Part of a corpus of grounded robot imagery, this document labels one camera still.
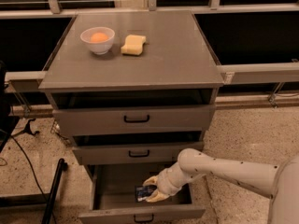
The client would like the grey bottom drawer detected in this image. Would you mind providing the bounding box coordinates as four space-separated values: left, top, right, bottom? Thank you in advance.
79 162 205 224

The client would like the yellow sponge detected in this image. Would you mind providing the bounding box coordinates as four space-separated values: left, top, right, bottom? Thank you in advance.
121 35 146 56

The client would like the white ceramic bowl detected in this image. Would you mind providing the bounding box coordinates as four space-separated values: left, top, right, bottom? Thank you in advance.
80 27 115 55

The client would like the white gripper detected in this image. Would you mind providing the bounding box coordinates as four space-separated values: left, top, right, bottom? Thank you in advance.
143 162 198 203

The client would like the grey top drawer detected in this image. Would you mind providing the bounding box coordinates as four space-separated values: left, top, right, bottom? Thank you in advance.
53 89 215 136

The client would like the grey drawer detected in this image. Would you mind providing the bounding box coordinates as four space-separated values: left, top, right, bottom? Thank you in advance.
79 162 205 224
53 89 215 136
73 131 204 165

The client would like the grey drawer cabinet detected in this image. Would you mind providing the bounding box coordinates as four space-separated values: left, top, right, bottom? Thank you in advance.
38 10 226 224

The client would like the metal window railing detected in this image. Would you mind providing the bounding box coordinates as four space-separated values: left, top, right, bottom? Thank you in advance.
0 0 299 20

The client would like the black floor cable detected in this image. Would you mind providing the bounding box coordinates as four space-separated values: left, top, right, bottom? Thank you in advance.
0 128 59 224

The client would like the orange fruit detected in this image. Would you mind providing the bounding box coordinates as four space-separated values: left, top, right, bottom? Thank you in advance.
91 33 108 43

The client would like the dark blue rxbar wrapper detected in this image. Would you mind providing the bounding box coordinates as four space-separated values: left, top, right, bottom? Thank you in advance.
135 185 157 203

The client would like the black pole stand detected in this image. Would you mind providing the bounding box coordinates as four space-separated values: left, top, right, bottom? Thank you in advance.
41 159 67 224

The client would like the black tripod foot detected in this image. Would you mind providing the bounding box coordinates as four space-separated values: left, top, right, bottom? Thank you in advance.
13 119 39 137

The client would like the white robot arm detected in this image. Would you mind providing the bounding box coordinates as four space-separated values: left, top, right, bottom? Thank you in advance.
144 148 299 224

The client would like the grey middle drawer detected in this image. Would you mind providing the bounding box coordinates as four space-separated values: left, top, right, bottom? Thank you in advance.
73 131 204 165

